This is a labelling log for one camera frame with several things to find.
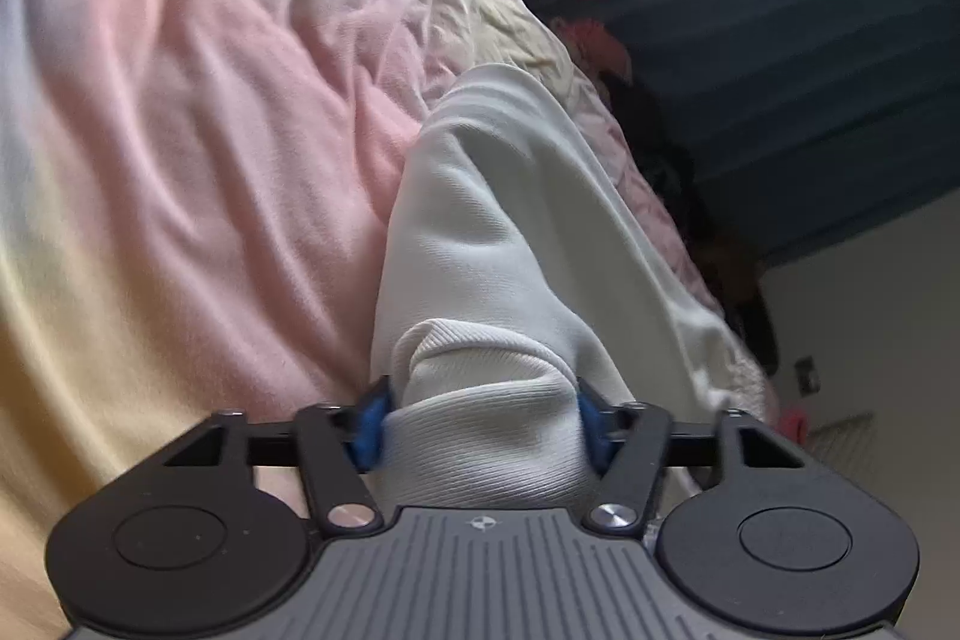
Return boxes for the pile of dark clothes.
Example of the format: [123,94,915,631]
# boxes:
[600,70,782,374]

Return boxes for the teal curtain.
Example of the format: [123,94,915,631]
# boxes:
[600,0,960,268]

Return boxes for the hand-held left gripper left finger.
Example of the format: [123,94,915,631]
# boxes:
[161,376,392,534]

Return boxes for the cream sweatshirt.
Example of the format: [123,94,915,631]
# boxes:
[367,62,773,515]

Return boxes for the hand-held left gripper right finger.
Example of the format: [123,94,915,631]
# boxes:
[576,377,805,533]

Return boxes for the pastel pink blanket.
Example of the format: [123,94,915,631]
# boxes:
[0,0,773,640]

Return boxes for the pink and yellow plush toy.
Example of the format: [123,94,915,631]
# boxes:
[550,14,632,80]

